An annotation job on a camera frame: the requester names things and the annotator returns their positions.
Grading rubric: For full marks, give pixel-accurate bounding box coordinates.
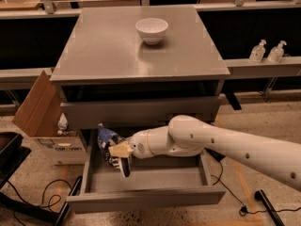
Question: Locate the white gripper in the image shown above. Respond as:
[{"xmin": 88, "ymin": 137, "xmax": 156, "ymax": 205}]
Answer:
[{"xmin": 109, "ymin": 131, "xmax": 151, "ymax": 159}]

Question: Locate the blue chip bag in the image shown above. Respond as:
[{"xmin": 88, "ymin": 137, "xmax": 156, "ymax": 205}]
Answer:
[{"xmin": 97, "ymin": 123, "xmax": 131, "ymax": 177}]

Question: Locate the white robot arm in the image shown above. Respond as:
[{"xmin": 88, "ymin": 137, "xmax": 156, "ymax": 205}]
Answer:
[{"xmin": 109, "ymin": 115, "xmax": 301, "ymax": 191}]

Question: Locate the closed grey upper drawer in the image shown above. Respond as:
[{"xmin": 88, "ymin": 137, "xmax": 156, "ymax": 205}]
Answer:
[{"xmin": 61, "ymin": 96, "xmax": 221, "ymax": 129}]

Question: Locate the open grey drawer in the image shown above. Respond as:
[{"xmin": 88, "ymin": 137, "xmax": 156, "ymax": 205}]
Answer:
[{"xmin": 67, "ymin": 130, "xmax": 226, "ymax": 214}]

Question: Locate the grey drawer cabinet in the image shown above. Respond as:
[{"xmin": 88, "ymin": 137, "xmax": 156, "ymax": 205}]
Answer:
[{"xmin": 49, "ymin": 5, "xmax": 230, "ymax": 139}]

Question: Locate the white bottle in box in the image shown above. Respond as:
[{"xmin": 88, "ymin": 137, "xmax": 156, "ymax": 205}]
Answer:
[{"xmin": 57, "ymin": 114, "xmax": 68, "ymax": 131}]

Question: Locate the open cardboard box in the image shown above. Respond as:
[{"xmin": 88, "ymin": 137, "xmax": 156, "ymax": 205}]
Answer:
[{"xmin": 12, "ymin": 72, "xmax": 87, "ymax": 165}]

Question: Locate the black power adapter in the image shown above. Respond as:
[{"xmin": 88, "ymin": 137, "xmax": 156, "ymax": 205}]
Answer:
[{"xmin": 207, "ymin": 149, "xmax": 225, "ymax": 162}]

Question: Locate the black bin at left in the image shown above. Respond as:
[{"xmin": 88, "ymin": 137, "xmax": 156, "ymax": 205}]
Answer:
[{"xmin": 0, "ymin": 132, "xmax": 31, "ymax": 188}]

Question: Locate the white ceramic bowl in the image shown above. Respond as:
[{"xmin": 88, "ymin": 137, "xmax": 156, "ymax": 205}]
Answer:
[{"xmin": 135, "ymin": 18, "xmax": 168, "ymax": 45}]

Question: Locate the black stand base left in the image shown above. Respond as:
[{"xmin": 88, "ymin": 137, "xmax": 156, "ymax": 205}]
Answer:
[{"xmin": 0, "ymin": 176, "xmax": 83, "ymax": 226}]

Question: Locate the black table leg foot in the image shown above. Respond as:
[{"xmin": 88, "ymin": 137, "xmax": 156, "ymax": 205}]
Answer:
[{"xmin": 254, "ymin": 189, "xmax": 285, "ymax": 226}]

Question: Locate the left clear pump bottle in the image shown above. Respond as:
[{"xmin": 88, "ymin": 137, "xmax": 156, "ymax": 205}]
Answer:
[{"xmin": 249, "ymin": 40, "xmax": 266, "ymax": 62}]

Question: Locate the clear pump bottle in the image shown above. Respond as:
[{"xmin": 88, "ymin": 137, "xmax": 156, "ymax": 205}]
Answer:
[
  {"xmin": 267, "ymin": 40, "xmax": 287, "ymax": 63},
  {"xmin": 249, "ymin": 40, "xmax": 266, "ymax": 62}
]

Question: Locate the right clear pump bottle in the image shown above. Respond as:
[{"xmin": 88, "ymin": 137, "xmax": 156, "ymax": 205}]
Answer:
[{"xmin": 267, "ymin": 40, "xmax": 287, "ymax": 63}]

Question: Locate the black floor cable right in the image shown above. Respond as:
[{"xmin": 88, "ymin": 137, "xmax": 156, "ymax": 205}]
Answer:
[{"xmin": 210, "ymin": 160, "xmax": 301, "ymax": 218}]

